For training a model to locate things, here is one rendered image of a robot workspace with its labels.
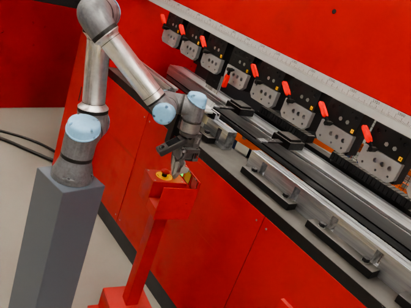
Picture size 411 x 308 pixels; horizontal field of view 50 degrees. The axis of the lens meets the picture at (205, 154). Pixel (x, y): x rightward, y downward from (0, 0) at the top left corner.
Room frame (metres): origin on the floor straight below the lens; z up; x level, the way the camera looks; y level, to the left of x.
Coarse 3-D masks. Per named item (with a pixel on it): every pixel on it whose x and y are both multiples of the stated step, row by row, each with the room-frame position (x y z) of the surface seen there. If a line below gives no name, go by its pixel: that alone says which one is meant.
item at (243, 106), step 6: (228, 102) 2.33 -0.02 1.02; (234, 102) 2.31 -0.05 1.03; (240, 102) 2.34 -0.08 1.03; (222, 108) 2.22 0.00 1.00; (228, 108) 2.25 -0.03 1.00; (234, 108) 2.28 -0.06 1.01; (240, 108) 2.26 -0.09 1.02; (246, 108) 2.30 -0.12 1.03; (240, 114) 2.26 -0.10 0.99; (246, 114) 2.29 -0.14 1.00; (252, 114) 2.32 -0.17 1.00
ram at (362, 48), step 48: (192, 0) 2.38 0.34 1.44; (240, 0) 2.12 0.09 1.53; (288, 0) 1.92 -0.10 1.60; (336, 0) 1.76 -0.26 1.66; (384, 0) 1.62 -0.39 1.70; (240, 48) 2.04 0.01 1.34; (288, 48) 1.85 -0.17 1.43; (336, 48) 1.69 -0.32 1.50; (384, 48) 1.56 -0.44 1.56; (336, 96) 1.63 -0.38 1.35; (384, 96) 1.51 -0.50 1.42
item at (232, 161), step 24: (120, 72) 2.66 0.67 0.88; (216, 168) 1.80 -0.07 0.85; (240, 168) 1.83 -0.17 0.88; (240, 192) 1.67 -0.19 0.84; (264, 192) 1.66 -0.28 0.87; (288, 216) 1.52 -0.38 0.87; (312, 240) 1.41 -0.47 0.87; (336, 264) 1.30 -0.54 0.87; (360, 288) 1.22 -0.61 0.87; (384, 288) 1.26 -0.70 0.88
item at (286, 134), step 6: (276, 132) 2.07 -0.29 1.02; (282, 132) 2.06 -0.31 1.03; (288, 132) 2.10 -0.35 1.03; (258, 138) 1.93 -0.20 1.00; (264, 138) 1.96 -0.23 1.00; (276, 138) 2.04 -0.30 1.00; (282, 138) 2.01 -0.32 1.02; (288, 138) 2.00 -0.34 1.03; (294, 138) 2.03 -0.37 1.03; (282, 144) 2.00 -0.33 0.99; (288, 144) 1.98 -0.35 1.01; (294, 144) 1.99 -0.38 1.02; (300, 144) 2.03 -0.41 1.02
